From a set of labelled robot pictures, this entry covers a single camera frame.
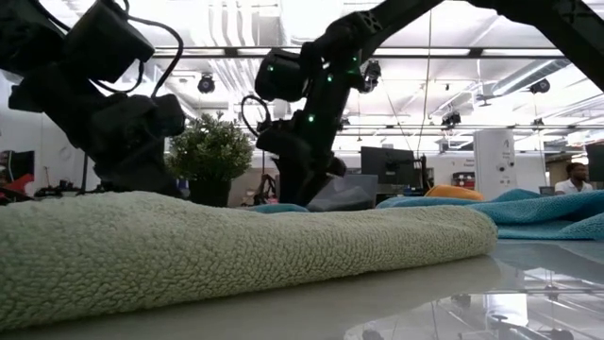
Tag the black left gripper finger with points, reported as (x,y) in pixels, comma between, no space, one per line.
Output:
(141,179)

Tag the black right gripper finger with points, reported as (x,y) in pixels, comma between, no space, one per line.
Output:
(302,184)

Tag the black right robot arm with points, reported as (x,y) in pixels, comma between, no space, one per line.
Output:
(542,19)

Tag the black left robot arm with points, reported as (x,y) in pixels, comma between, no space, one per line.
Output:
(104,42)

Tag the black background robot arm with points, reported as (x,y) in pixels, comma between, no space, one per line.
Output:
(266,189)

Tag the pale green microfiber towel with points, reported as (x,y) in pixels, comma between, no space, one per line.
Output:
(189,255)

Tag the orange microfiber towel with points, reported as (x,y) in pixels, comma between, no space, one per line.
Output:
(453,192)

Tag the black tripod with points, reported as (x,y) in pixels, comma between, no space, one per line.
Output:
(85,165)

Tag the grey plastic bin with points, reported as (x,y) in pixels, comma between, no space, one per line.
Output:
(354,193)

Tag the small potted green plant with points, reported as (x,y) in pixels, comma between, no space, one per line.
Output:
(210,151)

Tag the black computer monitor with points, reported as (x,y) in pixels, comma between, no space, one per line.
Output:
(387,165)

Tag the white pillar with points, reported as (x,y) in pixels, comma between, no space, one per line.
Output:
(495,165)

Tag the person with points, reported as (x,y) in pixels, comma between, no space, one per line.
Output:
(573,184)

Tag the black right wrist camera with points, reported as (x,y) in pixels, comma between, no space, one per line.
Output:
(271,137)

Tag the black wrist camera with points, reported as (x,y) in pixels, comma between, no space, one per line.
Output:
(162,115)
(271,137)

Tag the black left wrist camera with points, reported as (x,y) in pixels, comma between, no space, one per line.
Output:
(162,115)

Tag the black ceiling-hung camera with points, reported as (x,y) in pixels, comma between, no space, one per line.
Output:
(373,75)
(540,87)
(451,119)
(206,85)

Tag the black wall monitor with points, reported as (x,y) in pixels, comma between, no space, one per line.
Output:
(23,163)

